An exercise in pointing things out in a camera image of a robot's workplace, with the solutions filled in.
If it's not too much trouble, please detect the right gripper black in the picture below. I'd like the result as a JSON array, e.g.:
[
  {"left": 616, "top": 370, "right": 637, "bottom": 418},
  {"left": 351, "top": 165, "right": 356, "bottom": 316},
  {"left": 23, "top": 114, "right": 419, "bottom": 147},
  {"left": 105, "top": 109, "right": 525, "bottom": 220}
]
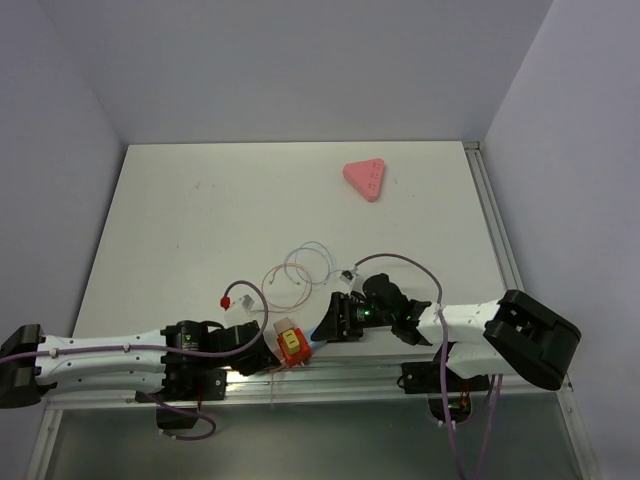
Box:
[{"left": 311, "top": 290, "right": 395, "bottom": 342}]

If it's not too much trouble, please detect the pink thin cable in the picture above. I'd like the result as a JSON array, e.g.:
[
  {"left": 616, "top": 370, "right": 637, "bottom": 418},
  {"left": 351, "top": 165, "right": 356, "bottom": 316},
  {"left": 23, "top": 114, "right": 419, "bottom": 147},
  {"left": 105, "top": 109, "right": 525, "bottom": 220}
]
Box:
[{"left": 249, "top": 262, "right": 326, "bottom": 316}]

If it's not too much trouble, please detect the yellow plug adapter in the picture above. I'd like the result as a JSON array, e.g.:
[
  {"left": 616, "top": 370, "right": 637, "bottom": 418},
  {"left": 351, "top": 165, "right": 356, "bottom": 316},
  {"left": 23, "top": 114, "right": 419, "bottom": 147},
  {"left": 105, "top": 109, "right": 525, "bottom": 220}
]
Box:
[{"left": 282, "top": 330, "right": 300, "bottom": 355}]

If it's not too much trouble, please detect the pink charger block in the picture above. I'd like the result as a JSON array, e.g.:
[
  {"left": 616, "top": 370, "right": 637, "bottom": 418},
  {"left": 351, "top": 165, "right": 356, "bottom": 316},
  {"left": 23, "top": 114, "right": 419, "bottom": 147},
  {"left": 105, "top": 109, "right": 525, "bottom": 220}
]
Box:
[{"left": 273, "top": 317, "right": 296, "bottom": 336}]

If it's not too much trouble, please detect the red cube socket adapter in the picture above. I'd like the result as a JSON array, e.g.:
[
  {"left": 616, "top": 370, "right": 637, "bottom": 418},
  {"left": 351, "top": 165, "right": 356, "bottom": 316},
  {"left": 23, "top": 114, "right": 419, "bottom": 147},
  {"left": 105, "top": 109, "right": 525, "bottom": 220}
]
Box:
[{"left": 277, "top": 328, "right": 312, "bottom": 368}]

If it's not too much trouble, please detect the light blue thin cable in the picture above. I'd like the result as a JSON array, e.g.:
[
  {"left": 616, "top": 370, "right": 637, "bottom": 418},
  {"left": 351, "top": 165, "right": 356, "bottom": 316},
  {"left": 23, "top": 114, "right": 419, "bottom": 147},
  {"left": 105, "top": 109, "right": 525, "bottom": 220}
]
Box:
[{"left": 282, "top": 239, "right": 346, "bottom": 289}]

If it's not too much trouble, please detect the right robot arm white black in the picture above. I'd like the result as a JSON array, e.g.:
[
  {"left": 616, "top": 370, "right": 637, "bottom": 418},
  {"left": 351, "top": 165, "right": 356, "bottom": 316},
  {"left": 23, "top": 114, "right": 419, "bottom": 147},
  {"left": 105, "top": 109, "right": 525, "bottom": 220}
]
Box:
[{"left": 311, "top": 273, "right": 582, "bottom": 391}]

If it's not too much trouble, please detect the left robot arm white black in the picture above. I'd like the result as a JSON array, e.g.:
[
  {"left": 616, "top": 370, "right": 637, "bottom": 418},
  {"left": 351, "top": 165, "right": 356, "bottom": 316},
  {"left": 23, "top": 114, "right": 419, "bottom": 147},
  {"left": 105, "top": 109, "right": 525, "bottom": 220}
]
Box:
[{"left": 1, "top": 320, "right": 279, "bottom": 409}]

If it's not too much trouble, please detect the pink triangular power strip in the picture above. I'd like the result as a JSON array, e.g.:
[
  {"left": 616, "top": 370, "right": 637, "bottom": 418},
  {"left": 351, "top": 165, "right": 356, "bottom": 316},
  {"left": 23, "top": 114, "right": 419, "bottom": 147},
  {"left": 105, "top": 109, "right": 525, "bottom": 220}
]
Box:
[{"left": 342, "top": 158, "right": 385, "bottom": 203}]

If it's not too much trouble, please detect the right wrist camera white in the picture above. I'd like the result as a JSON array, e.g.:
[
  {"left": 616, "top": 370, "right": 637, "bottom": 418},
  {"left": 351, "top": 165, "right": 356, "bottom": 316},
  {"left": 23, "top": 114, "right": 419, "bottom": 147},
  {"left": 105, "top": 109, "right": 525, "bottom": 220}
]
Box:
[{"left": 339, "top": 267, "right": 359, "bottom": 288}]

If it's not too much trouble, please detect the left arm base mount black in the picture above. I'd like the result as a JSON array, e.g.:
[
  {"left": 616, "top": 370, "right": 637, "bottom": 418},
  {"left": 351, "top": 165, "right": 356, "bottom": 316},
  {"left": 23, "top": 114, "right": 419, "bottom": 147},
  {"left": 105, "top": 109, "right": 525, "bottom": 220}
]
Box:
[{"left": 134, "top": 369, "right": 227, "bottom": 441}]

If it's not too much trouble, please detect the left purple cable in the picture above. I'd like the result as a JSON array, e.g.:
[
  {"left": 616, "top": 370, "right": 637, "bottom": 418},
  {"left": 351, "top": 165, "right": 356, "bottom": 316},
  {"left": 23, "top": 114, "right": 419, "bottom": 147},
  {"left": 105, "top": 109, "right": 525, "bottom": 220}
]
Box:
[{"left": 0, "top": 279, "right": 271, "bottom": 444}]

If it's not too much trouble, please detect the purple cable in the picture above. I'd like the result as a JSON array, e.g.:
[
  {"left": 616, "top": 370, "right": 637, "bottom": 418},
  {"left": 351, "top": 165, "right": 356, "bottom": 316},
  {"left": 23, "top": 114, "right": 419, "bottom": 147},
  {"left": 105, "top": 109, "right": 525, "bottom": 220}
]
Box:
[
  {"left": 0, "top": 279, "right": 271, "bottom": 444},
  {"left": 352, "top": 253, "right": 504, "bottom": 480}
]

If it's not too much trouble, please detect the aluminium front rail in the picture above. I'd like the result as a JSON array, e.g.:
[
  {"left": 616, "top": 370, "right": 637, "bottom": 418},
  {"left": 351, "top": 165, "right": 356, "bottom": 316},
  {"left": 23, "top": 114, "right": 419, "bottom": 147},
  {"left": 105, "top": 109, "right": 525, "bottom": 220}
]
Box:
[{"left": 45, "top": 360, "right": 569, "bottom": 410}]

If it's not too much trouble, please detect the aluminium rail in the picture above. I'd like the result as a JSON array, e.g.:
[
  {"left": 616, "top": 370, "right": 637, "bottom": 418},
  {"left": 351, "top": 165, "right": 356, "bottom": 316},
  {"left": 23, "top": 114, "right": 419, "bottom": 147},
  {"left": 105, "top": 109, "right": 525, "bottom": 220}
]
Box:
[
  {"left": 463, "top": 142, "right": 525, "bottom": 291},
  {"left": 45, "top": 360, "right": 569, "bottom": 410}
]

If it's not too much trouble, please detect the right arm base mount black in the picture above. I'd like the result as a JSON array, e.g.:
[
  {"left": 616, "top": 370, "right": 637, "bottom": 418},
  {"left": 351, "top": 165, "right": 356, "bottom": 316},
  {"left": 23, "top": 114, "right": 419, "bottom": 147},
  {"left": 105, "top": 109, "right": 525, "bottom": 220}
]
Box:
[{"left": 396, "top": 362, "right": 496, "bottom": 427}]

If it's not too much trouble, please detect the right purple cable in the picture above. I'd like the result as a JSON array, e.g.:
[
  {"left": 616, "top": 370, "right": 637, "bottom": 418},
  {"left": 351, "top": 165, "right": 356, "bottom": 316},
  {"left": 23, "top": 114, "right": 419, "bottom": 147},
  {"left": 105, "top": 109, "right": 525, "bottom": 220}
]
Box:
[{"left": 352, "top": 253, "right": 504, "bottom": 480}]

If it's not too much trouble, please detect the aluminium right side rail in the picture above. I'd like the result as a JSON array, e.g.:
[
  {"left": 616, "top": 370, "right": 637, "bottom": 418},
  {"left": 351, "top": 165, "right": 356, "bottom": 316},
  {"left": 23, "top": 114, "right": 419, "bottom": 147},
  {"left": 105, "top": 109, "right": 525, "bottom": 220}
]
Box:
[{"left": 463, "top": 142, "right": 525, "bottom": 291}]

